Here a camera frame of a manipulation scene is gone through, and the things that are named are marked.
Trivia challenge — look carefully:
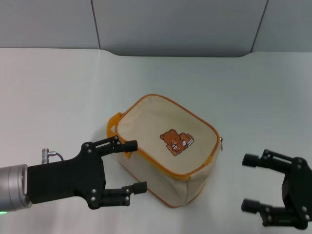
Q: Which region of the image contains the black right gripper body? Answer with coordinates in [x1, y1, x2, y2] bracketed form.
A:
[281, 157, 312, 231]

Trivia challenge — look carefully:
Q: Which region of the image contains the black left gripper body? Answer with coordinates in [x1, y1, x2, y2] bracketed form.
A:
[26, 142, 107, 211]

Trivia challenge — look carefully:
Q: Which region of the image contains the beige food bag orange trim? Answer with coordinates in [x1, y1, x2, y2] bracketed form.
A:
[106, 94, 224, 209]

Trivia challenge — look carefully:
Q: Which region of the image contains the left gripper cable with connector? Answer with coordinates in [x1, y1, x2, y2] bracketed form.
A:
[41, 148, 65, 165]

